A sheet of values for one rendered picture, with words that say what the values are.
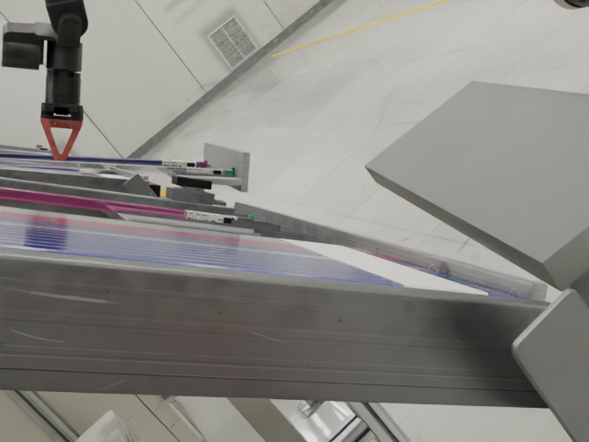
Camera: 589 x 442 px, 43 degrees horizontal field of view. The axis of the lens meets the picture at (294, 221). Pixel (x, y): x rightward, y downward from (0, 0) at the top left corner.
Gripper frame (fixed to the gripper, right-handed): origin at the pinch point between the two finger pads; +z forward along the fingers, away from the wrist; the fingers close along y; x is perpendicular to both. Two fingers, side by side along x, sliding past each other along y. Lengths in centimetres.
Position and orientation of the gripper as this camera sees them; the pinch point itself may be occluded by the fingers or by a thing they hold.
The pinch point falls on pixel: (60, 158)
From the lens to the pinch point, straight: 134.9
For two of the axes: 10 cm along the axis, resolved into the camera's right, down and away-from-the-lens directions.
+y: 2.9, 1.4, -9.5
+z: -0.8, 9.9, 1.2
